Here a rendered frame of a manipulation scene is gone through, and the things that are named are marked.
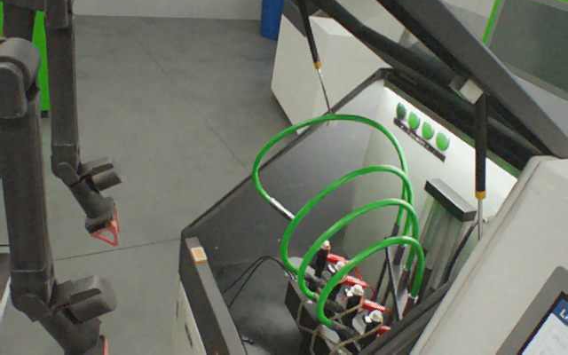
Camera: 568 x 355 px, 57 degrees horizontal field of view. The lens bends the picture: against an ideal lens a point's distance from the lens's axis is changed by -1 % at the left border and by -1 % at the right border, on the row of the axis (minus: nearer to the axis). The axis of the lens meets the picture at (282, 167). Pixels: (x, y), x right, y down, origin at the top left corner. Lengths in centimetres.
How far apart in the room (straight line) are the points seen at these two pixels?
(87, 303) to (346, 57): 326
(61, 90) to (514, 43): 326
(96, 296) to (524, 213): 71
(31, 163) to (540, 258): 76
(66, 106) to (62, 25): 19
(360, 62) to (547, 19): 126
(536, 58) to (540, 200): 299
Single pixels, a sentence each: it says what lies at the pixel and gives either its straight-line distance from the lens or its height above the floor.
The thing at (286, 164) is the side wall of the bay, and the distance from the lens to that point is 150.
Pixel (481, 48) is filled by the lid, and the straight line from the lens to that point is 72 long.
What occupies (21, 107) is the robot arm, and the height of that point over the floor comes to 156.
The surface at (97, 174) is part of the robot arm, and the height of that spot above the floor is 119.
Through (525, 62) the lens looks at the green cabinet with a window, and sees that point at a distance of 391.
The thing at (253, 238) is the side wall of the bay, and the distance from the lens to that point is 160.
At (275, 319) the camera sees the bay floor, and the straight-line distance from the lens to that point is 149.
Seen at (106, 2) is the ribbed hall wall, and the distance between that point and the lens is 755.
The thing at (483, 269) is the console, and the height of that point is 136.
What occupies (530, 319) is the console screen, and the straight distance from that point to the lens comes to 89.
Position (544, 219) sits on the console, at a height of 148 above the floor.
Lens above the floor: 186
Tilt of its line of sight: 28 degrees down
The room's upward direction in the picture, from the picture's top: 10 degrees clockwise
